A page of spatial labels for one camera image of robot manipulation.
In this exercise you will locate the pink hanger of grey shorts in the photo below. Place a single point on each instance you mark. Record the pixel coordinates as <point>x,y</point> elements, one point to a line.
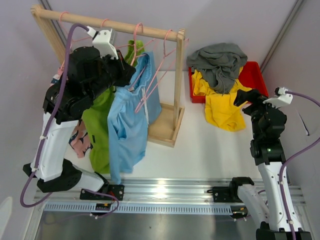
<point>148,91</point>

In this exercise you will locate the pink hanger of blue shorts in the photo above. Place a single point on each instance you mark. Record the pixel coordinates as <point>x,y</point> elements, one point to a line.
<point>135,50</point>

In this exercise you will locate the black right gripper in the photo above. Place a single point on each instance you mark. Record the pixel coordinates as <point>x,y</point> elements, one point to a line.
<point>242,97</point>

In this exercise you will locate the pink shark print shorts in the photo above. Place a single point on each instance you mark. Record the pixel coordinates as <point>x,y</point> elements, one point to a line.
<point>79,140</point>

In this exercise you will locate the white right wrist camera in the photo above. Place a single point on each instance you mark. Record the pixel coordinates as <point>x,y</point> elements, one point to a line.
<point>281,98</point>

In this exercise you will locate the light blue shorts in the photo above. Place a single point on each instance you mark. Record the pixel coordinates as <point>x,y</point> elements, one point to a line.
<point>127,130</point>

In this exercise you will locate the red plastic tray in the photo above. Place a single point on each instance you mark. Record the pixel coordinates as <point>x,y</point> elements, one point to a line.
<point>250,77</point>

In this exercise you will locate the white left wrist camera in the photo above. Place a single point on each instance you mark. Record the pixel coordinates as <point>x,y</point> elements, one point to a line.
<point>103,41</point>

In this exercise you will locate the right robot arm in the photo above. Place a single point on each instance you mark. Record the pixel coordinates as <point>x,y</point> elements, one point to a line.
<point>275,218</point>

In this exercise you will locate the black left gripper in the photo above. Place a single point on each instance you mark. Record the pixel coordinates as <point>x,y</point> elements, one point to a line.
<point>126,71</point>

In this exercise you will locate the grey shorts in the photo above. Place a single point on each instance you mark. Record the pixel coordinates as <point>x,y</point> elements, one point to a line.
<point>219,65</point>

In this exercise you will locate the yellow shorts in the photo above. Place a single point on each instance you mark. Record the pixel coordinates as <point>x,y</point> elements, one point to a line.
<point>219,109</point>

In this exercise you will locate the wooden clothes rack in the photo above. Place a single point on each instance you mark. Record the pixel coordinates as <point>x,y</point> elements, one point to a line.
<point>166,128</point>

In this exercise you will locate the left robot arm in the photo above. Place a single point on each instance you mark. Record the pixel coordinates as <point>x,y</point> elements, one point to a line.
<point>62,111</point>

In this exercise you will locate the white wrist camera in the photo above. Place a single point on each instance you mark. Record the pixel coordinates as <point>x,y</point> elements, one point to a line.
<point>281,98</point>
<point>103,41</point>

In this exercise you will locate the aluminium mounting rail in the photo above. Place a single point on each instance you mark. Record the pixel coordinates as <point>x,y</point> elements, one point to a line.
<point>166,191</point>

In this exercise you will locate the lime green shorts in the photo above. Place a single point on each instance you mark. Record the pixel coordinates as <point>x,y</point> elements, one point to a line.
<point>95,120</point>

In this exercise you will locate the slotted cable duct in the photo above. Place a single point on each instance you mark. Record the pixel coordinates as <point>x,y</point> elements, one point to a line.
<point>137,208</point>

